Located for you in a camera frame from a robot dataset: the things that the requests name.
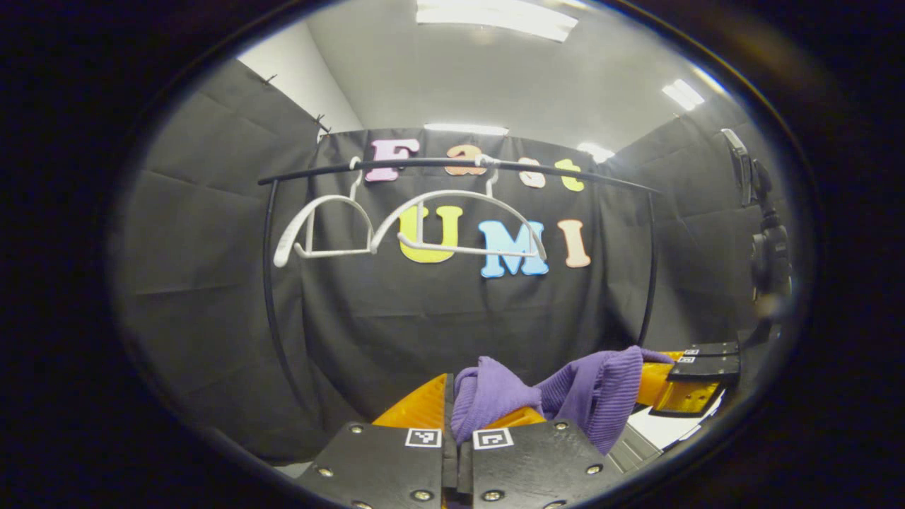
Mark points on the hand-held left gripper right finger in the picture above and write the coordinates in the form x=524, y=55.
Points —
x=537, y=466

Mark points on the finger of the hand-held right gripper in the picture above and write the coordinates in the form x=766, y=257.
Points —
x=710, y=348
x=700, y=369

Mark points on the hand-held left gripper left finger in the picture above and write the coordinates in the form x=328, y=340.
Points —
x=448, y=417

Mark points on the purple ribbed jacket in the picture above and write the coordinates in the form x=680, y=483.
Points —
x=601, y=396

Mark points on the white plastic hanger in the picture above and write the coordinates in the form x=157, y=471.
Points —
x=284, y=240
x=421, y=223

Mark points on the black clothes rack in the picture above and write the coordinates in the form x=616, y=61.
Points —
x=268, y=261

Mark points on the white ribbed box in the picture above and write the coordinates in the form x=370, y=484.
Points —
x=657, y=428

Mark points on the black backdrop cloth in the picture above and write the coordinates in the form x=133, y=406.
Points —
x=438, y=332

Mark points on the ceiling light panel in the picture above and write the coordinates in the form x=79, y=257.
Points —
x=466, y=129
x=495, y=18
x=684, y=95
x=595, y=152

